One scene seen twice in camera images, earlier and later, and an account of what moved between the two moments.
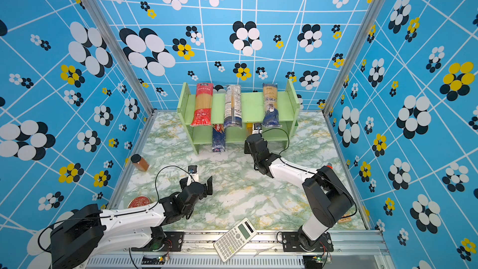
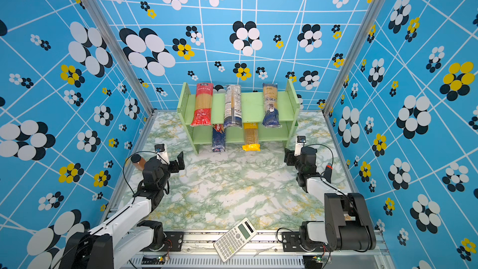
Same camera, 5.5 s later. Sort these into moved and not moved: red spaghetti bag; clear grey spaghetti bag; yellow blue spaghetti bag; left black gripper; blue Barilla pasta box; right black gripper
Moved: left black gripper; right black gripper
Not moved: red spaghetti bag; blue Barilla pasta box; yellow blue spaghetti bag; clear grey spaghetti bag
